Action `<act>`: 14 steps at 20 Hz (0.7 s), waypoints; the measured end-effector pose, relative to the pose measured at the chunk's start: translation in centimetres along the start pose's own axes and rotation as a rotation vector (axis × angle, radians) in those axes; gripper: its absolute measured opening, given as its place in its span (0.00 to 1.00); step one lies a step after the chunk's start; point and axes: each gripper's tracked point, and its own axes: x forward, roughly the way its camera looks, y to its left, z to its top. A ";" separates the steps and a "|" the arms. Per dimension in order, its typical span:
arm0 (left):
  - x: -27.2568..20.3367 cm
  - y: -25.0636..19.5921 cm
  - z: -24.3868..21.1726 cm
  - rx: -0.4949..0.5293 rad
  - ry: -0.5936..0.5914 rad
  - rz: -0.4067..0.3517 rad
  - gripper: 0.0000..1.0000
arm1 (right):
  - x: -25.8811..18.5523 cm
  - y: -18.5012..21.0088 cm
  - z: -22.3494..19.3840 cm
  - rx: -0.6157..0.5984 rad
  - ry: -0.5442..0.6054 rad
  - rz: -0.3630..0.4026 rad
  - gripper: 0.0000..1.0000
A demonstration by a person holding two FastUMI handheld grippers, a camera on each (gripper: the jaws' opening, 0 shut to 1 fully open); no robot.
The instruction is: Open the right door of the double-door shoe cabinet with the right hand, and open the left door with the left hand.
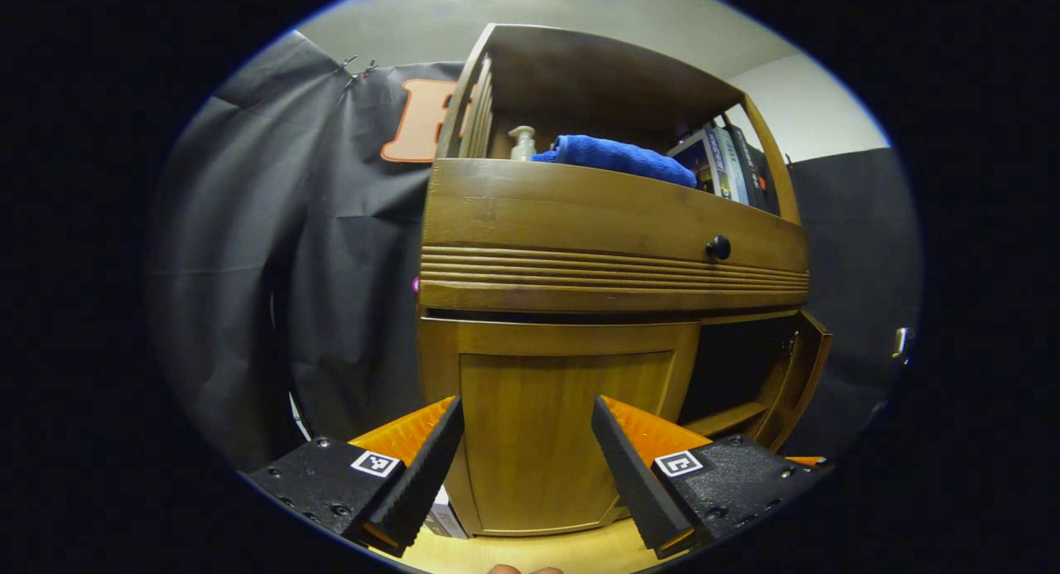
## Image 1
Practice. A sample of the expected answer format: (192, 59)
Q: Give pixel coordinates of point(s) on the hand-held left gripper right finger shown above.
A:
(633, 483)

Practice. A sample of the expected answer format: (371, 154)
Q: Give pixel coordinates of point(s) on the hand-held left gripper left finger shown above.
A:
(418, 479)

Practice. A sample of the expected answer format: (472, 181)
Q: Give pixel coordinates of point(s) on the wooden inner shelf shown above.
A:
(729, 418)

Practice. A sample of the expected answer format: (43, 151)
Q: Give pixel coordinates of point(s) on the grey spine book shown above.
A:
(733, 168)

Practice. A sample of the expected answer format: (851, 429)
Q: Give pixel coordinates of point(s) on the black backdrop cloth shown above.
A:
(281, 251)

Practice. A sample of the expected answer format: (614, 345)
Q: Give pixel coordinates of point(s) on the small metal clip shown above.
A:
(364, 70)
(346, 65)

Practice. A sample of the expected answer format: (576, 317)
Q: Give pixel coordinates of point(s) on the wooden shoe cabinet door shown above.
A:
(799, 375)
(546, 425)

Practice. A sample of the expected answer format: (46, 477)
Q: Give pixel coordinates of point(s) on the wooden drawer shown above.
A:
(580, 218)

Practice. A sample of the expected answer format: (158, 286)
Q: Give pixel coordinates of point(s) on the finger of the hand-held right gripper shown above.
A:
(807, 460)

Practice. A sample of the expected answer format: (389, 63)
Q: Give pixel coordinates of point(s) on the clear pump bottle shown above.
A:
(522, 143)

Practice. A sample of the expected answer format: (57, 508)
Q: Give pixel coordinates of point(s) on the blue folded towel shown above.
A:
(621, 156)

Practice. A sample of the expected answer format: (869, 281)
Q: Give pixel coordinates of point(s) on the small white box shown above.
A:
(447, 516)

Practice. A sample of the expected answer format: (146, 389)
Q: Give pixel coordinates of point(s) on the round black drawer knob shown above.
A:
(718, 248)

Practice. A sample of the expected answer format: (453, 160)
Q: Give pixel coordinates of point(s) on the wooden double-door shoe cabinet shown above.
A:
(580, 226)

